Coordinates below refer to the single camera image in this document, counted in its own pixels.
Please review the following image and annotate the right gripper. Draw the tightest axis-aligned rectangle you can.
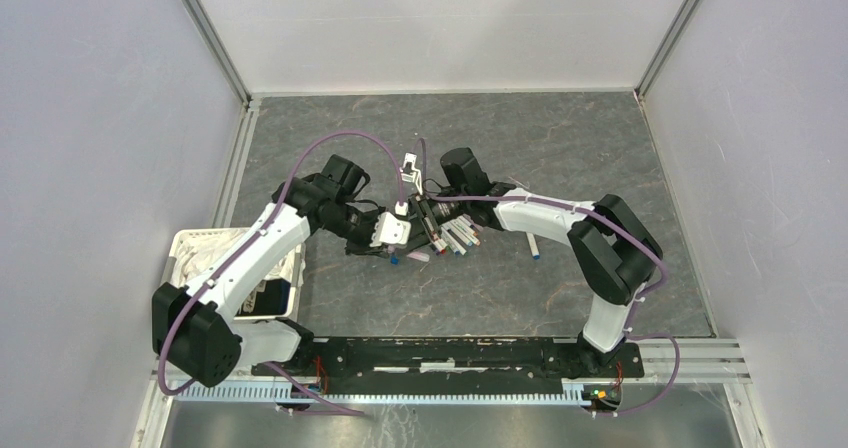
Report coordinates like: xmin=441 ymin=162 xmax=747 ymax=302
xmin=395 ymin=188 xmax=468 ymax=259

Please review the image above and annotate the orange cap marker pen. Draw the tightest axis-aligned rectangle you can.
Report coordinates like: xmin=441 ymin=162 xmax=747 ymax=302
xmin=457 ymin=215 xmax=481 ymax=246

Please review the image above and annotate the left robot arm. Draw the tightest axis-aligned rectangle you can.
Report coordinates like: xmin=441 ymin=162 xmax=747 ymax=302
xmin=151 ymin=155 xmax=411 ymax=394

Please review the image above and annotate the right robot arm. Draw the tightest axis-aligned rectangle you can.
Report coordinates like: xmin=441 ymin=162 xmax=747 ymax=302
xmin=400 ymin=148 xmax=668 ymax=376

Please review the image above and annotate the red cap marker pen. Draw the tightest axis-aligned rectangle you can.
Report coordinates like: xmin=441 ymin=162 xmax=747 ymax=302
xmin=431 ymin=235 xmax=449 ymax=254

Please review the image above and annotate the dark blue cap marker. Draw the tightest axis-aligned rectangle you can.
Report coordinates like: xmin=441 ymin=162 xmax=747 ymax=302
xmin=451 ymin=220 xmax=479 ymax=245

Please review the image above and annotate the white plastic basket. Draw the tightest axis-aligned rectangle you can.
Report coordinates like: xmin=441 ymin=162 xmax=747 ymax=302
xmin=151 ymin=228 xmax=306 ymax=327

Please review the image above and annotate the black item in basket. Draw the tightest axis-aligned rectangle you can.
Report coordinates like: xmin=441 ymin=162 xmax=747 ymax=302
xmin=237 ymin=279 xmax=292 ymax=317

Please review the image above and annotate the white cloth in basket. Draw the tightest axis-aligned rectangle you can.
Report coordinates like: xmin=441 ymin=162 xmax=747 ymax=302
xmin=168 ymin=228 xmax=306 ymax=288

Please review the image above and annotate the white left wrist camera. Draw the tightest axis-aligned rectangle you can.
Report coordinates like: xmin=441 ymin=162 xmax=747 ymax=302
xmin=369 ymin=211 xmax=412 ymax=248

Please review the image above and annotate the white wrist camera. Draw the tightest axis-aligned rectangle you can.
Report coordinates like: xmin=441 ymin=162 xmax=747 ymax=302
xmin=400 ymin=152 xmax=425 ymax=196
xmin=369 ymin=211 xmax=412 ymax=248

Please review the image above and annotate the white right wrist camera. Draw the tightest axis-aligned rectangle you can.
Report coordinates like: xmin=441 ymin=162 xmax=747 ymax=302
xmin=400 ymin=152 xmax=425 ymax=196

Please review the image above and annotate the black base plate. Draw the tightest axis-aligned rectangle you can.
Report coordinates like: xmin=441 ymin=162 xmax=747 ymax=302
xmin=281 ymin=336 xmax=645 ymax=395

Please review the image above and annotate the white cable duct strip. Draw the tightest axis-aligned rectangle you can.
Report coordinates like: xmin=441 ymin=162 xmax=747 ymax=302
xmin=158 ymin=381 xmax=587 ymax=407

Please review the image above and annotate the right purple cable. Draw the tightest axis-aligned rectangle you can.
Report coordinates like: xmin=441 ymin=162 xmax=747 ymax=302
xmin=415 ymin=137 xmax=682 ymax=418

